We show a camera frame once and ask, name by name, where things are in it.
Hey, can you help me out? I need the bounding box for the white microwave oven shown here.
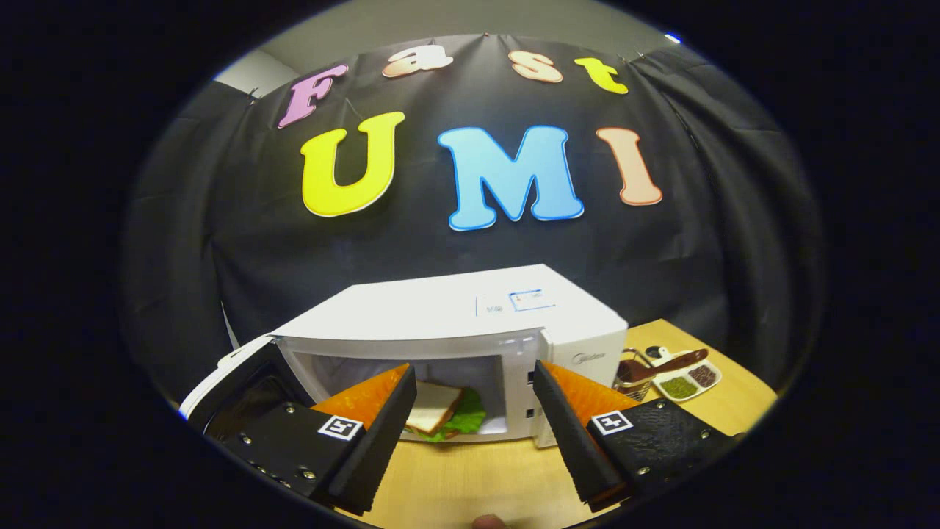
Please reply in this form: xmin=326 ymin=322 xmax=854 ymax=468
xmin=178 ymin=264 xmax=629 ymax=449

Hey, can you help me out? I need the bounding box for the lettuce sandwich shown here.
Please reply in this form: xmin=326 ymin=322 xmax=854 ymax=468
xmin=402 ymin=381 xmax=488 ymax=443

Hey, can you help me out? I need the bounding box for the metal wire basket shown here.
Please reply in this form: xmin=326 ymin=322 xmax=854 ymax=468
xmin=615 ymin=348 xmax=658 ymax=401

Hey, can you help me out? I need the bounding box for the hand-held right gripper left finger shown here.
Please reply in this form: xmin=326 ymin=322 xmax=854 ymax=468
xmin=219 ymin=364 xmax=417 ymax=515

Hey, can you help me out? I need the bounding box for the brown spoon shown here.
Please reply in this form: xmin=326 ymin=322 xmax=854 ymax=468
xmin=624 ymin=349 xmax=709 ymax=383

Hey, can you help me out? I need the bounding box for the black backdrop cloth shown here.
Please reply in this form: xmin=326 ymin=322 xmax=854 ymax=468
xmin=121 ymin=33 xmax=827 ymax=397

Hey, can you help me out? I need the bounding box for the white divided dish of beans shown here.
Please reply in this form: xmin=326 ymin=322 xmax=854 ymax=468
xmin=646 ymin=345 xmax=723 ymax=403

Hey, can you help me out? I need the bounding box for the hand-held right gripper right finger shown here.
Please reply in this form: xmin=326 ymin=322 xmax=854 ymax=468
xmin=532 ymin=360 xmax=739 ymax=513

